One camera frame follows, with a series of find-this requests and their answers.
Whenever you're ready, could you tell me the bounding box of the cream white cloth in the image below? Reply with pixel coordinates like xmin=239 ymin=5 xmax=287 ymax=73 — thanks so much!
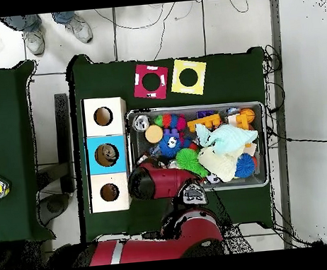
xmin=196 ymin=143 xmax=249 ymax=186

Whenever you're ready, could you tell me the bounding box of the mint green cloth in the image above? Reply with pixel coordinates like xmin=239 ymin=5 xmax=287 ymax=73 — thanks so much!
xmin=194 ymin=118 xmax=260 ymax=157

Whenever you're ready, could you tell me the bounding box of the orange toy building brick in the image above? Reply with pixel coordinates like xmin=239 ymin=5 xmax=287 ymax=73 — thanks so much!
xmin=234 ymin=112 xmax=252 ymax=132
xmin=186 ymin=113 xmax=223 ymax=134

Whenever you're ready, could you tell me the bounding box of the yellow card with round hole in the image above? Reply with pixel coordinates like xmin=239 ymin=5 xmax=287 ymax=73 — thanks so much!
xmin=168 ymin=56 xmax=210 ymax=99

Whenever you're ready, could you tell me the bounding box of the red card with round hole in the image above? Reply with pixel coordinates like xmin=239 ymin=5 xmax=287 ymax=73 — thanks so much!
xmin=130 ymin=61 xmax=171 ymax=102

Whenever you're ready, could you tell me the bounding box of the wooden box with three holes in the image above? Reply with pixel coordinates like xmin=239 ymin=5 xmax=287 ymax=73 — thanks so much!
xmin=79 ymin=95 xmax=136 ymax=214

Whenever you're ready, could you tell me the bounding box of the blue toy building brick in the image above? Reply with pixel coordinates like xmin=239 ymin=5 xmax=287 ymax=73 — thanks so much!
xmin=162 ymin=127 xmax=180 ymax=140

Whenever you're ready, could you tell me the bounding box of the toy burger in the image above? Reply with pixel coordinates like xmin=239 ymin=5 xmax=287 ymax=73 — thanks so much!
xmin=144 ymin=124 xmax=165 ymax=145

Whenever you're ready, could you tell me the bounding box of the multicolour spiky caterpillar toy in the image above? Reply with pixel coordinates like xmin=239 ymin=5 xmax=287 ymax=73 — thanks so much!
xmin=153 ymin=112 xmax=188 ymax=134

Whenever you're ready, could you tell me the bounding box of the silver drink can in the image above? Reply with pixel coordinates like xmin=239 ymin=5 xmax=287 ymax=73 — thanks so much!
xmin=131 ymin=114 xmax=151 ymax=133

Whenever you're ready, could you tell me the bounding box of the green fuzzy ball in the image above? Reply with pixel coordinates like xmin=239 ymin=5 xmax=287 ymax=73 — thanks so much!
xmin=174 ymin=146 xmax=210 ymax=181

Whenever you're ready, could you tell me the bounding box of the orange basketball toy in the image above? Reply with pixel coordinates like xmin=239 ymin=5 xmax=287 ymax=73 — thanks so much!
xmin=239 ymin=107 xmax=257 ymax=123

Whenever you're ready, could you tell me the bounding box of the person's foot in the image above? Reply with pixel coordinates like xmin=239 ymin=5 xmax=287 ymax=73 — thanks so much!
xmin=64 ymin=13 xmax=94 ymax=45
xmin=22 ymin=27 xmax=46 ymax=57

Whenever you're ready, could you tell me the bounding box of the silver wire mesh bin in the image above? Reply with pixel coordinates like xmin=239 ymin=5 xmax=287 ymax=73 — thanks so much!
xmin=124 ymin=98 xmax=272 ymax=199

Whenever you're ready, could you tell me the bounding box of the black cable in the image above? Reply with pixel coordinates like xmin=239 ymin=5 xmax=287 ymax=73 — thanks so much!
xmin=93 ymin=1 xmax=179 ymax=34
xmin=266 ymin=122 xmax=327 ymax=148

